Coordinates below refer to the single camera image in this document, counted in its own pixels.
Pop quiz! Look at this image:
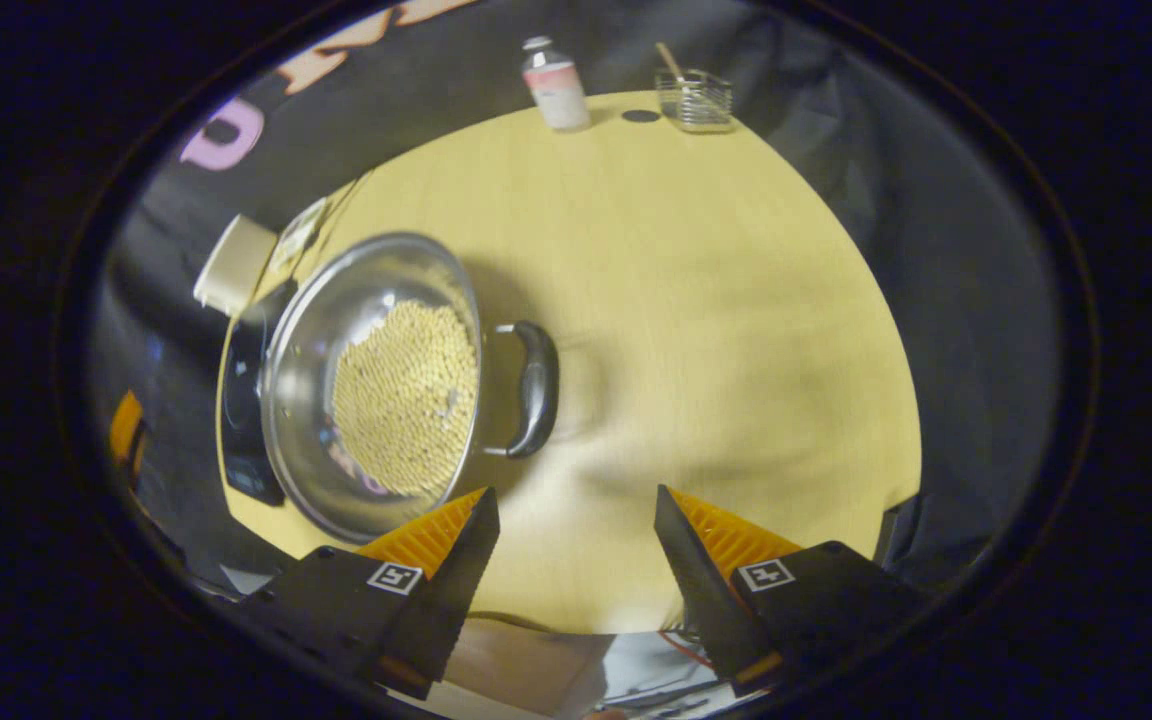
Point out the clear bottle with pink label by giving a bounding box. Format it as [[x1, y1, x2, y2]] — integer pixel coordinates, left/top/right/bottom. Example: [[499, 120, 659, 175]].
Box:
[[521, 36, 592, 133]]

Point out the small clear utensil holder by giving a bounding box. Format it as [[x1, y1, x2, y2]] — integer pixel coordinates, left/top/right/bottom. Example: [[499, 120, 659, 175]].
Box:
[[654, 68, 735, 134]]

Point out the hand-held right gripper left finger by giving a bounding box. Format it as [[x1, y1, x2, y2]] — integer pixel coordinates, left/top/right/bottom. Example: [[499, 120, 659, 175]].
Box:
[[241, 487, 500, 701]]

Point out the black induction cooktop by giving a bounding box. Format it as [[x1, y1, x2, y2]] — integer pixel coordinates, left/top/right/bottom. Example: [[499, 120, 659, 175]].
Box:
[[219, 280, 297, 508]]

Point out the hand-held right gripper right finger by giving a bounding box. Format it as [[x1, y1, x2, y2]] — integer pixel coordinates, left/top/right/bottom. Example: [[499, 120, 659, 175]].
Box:
[[654, 485, 927, 698]]

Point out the white toaster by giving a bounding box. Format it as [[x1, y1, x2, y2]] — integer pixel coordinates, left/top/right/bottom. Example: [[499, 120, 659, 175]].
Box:
[[193, 214, 279, 317]]

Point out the steel pot with soybeans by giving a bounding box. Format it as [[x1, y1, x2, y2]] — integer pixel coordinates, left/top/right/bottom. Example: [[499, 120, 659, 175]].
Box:
[[259, 232, 561, 544]]

